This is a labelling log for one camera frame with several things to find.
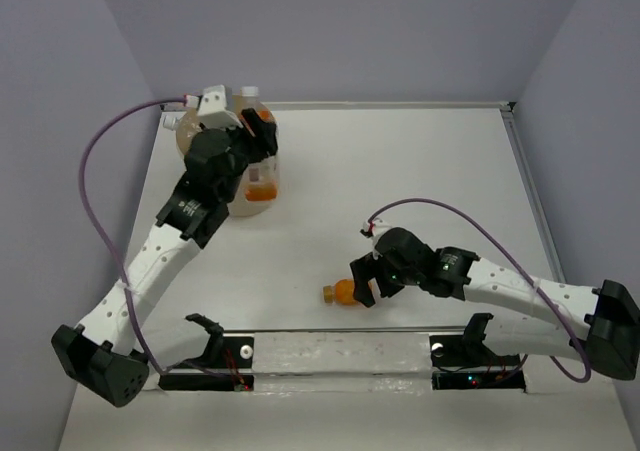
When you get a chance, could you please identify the short orange bottle yellow cap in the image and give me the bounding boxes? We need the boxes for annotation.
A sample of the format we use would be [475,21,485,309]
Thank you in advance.
[322,279,360,306]

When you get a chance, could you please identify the tall orange juice bottle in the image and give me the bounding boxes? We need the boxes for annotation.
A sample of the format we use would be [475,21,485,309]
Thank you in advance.
[240,86,279,207]

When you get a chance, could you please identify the clear crushed plastic bottle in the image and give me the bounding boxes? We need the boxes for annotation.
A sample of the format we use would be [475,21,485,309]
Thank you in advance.
[162,115,180,131]

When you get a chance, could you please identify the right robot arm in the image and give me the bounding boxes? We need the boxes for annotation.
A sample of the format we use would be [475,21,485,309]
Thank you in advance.
[350,221,639,381]

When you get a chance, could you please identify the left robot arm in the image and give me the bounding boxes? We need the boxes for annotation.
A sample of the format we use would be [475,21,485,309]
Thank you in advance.
[51,107,278,408]

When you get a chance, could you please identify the beige plastic bin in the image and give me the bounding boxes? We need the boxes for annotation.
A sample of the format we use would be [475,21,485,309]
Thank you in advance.
[163,109,280,218]

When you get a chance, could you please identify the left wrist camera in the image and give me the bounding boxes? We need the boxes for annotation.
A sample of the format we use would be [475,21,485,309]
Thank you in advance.
[184,85,241,129]

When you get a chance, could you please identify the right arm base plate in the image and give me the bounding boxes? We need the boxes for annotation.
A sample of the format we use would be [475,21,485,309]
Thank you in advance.
[429,313,526,391]

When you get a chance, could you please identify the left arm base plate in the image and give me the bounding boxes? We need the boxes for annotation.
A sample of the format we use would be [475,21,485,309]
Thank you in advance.
[158,313,255,392]

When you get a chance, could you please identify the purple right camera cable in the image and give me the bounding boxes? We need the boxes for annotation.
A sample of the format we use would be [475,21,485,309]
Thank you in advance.
[367,197,593,384]

